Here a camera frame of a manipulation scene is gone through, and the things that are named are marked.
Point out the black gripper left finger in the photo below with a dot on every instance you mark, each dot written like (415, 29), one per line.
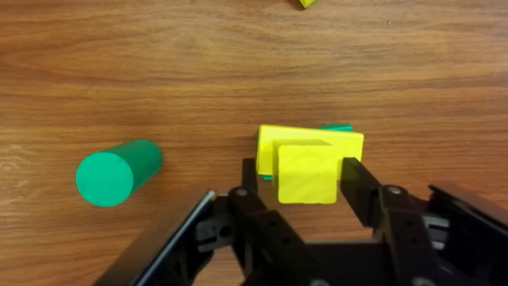
(264, 227)

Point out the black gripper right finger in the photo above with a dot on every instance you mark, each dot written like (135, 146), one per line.
(394, 222)

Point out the yellow rectangular block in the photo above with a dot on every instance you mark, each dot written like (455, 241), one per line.
(270, 148)

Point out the small yellow cube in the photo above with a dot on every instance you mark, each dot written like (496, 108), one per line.
(307, 3)

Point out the green cylinder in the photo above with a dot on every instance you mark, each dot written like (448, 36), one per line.
(113, 175)

